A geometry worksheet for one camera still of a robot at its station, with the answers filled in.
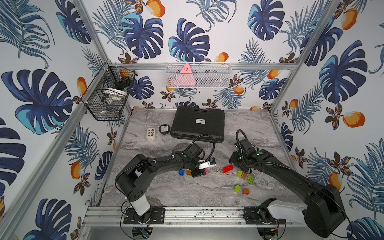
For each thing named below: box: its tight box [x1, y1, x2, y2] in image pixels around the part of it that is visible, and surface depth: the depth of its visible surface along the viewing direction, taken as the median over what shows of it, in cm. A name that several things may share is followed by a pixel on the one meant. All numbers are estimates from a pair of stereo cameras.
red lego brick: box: [222, 164, 234, 173], surface depth 91 cm
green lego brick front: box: [234, 185, 241, 193], surface depth 83 cm
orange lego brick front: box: [242, 188, 250, 195], surface depth 83 cm
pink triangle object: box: [175, 63, 196, 86], surface depth 92 cm
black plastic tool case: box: [170, 106, 225, 143], surface depth 108 cm
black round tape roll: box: [159, 124, 171, 135], surface depth 109 cm
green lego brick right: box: [247, 176, 255, 185], surface depth 87 cm
